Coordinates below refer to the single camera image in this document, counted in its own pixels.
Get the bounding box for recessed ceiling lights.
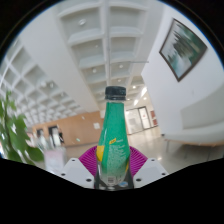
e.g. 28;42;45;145
46;18;149;108

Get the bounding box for green plastic drink bottle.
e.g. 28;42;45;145
95;85;131;192

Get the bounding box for green leafy plant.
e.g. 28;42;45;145
0;91;45;166

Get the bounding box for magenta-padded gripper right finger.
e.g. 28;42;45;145
126;145;170;189

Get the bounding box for framed landscape painting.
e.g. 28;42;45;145
158;18;208;83

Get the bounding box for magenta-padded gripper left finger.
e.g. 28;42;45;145
59;144;101;190

